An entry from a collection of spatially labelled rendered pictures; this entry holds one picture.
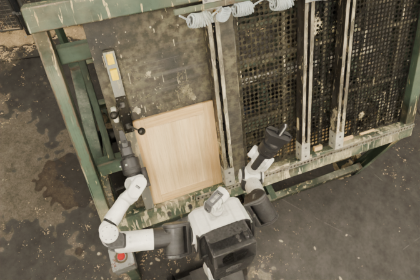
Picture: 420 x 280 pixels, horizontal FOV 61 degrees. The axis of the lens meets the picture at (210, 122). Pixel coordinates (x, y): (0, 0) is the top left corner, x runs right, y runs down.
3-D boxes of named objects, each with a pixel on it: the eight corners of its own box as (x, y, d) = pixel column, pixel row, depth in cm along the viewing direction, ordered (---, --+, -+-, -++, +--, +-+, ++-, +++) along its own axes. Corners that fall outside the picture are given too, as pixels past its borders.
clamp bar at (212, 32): (219, 180, 220) (234, 205, 200) (192, -23, 160) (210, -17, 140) (233, 175, 222) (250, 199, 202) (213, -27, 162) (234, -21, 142)
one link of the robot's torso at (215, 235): (268, 272, 172) (272, 229, 150) (202, 299, 164) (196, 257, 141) (242, 224, 194) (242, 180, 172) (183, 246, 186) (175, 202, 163)
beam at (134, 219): (105, 227, 213) (107, 240, 204) (100, 213, 207) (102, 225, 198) (399, 129, 267) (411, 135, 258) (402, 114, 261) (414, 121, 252)
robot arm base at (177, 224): (185, 253, 167) (195, 256, 157) (159, 257, 161) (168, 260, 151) (184, 220, 170) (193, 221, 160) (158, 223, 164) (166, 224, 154)
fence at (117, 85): (144, 205, 208) (145, 210, 205) (102, 50, 161) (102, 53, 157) (152, 203, 210) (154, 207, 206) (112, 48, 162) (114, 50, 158)
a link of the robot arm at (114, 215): (117, 201, 167) (92, 238, 158) (116, 195, 158) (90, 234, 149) (136, 212, 166) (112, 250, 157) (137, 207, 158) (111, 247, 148)
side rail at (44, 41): (100, 213, 207) (102, 225, 198) (32, 25, 152) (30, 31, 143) (110, 209, 209) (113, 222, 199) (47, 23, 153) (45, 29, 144)
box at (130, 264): (117, 276, 200) (112, 272, 185) (112, 255, 206) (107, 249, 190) (138, 268, 203) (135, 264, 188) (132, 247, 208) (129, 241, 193)
